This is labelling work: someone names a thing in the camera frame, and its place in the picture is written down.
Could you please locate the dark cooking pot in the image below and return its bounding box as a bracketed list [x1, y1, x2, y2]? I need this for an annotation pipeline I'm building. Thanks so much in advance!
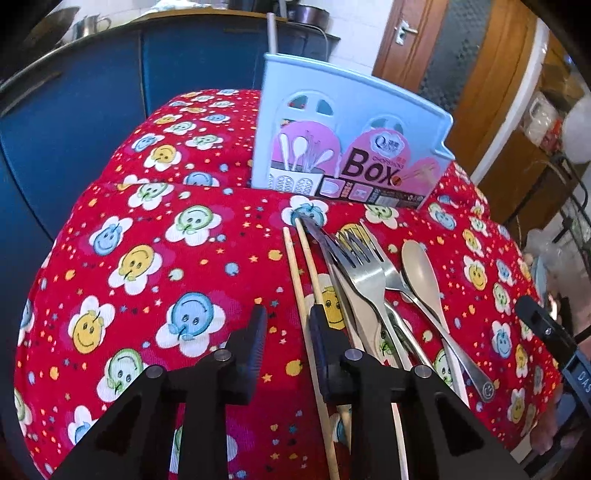
[286, 4, 331, 27]

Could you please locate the black metal rack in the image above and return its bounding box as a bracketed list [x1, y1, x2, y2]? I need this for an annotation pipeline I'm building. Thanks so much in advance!
[549, 152, 591, 261]

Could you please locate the white plastic bag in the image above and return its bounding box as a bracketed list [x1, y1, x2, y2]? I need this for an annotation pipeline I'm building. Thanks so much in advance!
[561, 95, 591, 163]

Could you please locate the steel wok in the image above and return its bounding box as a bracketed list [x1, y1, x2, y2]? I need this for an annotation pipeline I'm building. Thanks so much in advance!
[23, 7, 82, 48]

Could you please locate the wooden door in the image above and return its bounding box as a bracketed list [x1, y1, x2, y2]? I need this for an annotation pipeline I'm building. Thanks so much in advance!
[372, 0, 536, 158]

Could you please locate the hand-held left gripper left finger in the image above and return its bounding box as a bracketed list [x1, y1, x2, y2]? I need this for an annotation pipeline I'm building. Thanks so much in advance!
[51, 305, 269, 480]

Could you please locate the white pipe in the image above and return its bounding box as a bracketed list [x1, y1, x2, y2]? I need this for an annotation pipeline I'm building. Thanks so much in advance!
[266, 13, 280, 56]

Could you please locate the blue cabinet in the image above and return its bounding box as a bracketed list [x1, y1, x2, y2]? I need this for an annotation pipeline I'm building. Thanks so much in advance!
[0, 18, 273, 259]

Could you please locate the light blue utensil holder box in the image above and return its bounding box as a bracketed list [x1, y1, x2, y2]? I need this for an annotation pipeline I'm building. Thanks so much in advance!
[252, 52, 455, 210]

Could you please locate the person's right hand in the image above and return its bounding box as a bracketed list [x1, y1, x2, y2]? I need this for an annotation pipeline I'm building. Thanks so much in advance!
[529, 388, 578, 459]

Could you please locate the wooden chopstick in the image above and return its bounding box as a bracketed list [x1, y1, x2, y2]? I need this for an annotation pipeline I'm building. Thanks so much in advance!
[295, 220, 354, 450]
[283, 226, 338, 480]

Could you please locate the thin-handled steel fork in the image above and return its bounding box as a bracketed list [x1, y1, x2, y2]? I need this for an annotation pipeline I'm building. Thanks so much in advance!
[355, 220, 497, 403]

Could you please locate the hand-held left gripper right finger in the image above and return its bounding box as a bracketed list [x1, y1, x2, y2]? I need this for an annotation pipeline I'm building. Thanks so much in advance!
[308, 302, 529, 480]

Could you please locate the red smiley flower tablecloth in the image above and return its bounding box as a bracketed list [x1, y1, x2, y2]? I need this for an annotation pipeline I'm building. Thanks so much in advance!
[14, 88, 561, 480]

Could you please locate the cream spoon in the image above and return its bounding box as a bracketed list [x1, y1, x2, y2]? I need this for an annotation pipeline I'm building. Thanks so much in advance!
[401, 240, 469, 409]

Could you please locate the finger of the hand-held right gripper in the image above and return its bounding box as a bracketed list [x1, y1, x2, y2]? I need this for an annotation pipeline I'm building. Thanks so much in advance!
[515, 295, 578, 356]

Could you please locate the large steel fork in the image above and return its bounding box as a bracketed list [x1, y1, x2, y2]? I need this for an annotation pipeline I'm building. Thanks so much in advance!
[333, 226, 437, 370]

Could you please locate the metal door handle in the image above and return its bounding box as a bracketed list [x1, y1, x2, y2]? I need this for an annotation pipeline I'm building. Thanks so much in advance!
[394, 21, 419, 45]

